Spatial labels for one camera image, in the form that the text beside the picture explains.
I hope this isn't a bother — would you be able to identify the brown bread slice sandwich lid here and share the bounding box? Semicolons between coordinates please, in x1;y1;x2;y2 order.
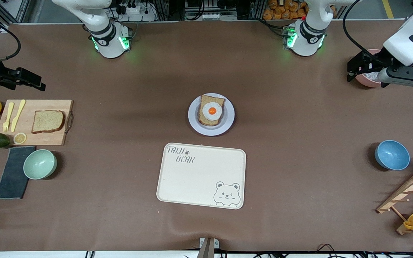
32;110;65;134

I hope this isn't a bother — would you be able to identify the round white plate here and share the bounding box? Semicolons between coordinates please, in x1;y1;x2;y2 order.
188;93;235;137

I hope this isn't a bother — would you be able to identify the brown bread slice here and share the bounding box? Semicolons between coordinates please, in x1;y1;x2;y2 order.
197;95;226;127

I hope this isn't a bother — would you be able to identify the fried egg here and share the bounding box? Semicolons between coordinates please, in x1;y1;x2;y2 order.
202;102;223;121

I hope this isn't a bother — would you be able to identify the pink bowl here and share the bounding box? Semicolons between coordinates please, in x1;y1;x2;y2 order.
354;49;383;88

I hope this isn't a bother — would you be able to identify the pale yellow plastic knife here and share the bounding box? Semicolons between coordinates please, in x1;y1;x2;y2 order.
11;99;26;132

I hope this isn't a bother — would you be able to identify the pale yellow plastic fork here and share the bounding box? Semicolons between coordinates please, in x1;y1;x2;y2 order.
2;102;15;132

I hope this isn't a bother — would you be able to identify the wooden cutting board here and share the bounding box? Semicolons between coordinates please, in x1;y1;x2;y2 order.
0;99;74;146

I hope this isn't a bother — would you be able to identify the mint green bowl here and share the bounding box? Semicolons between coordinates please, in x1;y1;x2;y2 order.
23;149;57;180

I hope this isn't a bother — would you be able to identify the blue bowl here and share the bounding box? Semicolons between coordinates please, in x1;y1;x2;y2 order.
374;140;410;171

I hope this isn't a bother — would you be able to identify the orange snack bag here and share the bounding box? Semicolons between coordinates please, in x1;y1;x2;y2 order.
263;0;309;20

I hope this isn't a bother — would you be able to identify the dark grey cloth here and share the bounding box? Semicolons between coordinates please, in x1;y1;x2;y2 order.
0;146;36;200

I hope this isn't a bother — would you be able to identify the wooden cup rack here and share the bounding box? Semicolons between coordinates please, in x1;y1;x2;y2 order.
376;165;413;235

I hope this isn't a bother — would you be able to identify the white power strip with plugs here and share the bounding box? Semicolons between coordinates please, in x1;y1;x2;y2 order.
118;2;157;22

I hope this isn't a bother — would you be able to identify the cream tray with bear print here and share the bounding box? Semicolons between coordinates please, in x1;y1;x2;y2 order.
156;143;247;210

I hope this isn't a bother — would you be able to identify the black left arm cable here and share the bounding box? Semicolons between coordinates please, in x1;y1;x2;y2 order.
342;0;386;61

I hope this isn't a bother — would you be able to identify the grey metal table bracket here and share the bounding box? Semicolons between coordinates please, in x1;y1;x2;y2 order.
196;237;220;258

